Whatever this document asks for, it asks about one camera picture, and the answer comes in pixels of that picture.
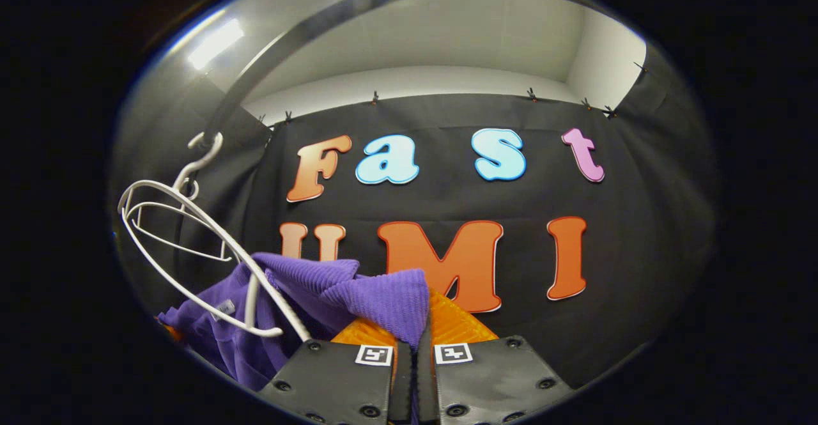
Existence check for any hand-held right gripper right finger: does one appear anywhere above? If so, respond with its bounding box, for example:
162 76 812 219
415 288 574 425

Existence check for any ceiling light panel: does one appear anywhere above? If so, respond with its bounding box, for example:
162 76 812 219
187 19 245 71

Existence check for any black backdrop cloth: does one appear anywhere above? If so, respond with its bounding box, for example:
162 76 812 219
243 42 720 390
110 77 275 314

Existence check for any black clothes rack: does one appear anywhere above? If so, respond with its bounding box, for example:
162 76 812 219
176 0 505 272

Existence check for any purple corduroy jacket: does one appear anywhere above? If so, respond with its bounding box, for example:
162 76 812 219
157 252 430 392

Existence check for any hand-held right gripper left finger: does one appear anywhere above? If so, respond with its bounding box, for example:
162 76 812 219
259 316 415 425

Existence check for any white clothes hanger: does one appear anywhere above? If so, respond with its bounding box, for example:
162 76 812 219
118 132 314 344

